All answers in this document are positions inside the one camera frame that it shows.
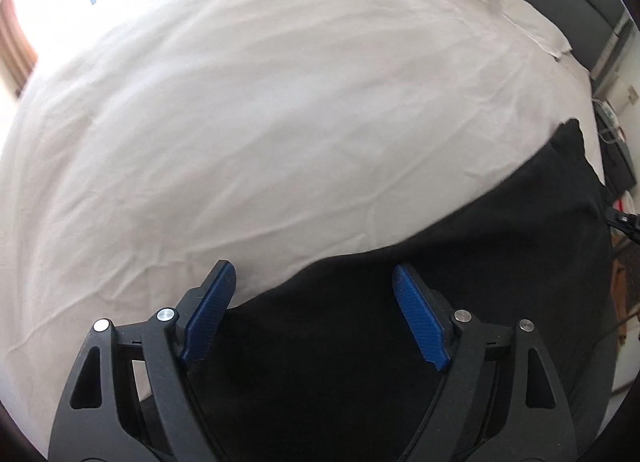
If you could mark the black pants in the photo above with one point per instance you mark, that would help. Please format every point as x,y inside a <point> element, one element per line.
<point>350,342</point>

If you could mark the tan curtain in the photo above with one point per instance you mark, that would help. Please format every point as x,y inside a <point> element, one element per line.
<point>15,42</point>

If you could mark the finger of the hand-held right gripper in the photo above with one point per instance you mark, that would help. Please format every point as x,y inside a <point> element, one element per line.
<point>625,222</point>

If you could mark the bed with white sheet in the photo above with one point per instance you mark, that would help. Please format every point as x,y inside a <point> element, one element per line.
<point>250,117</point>

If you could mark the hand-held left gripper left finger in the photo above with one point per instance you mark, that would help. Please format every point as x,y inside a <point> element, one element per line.
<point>207,314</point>

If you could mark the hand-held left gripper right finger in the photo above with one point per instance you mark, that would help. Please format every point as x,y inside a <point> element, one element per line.
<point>420,314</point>

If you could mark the dark nightstand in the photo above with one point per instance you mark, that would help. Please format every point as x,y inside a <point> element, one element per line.
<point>617,157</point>

